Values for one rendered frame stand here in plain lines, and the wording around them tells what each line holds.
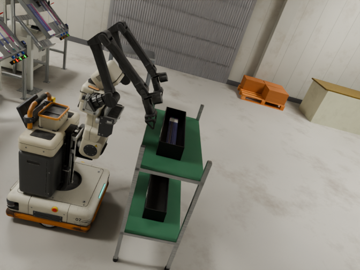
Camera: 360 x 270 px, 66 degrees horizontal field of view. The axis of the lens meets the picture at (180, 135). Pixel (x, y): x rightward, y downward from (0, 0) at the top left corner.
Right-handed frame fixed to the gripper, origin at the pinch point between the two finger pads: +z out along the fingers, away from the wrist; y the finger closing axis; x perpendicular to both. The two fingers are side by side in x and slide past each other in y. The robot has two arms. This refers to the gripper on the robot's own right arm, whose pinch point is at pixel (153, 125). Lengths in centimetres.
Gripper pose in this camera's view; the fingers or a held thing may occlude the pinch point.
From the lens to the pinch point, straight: 185.0
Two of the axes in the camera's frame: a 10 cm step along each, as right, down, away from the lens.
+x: -9.8, 1.6, 1.3
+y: 0.3, -4.8, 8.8
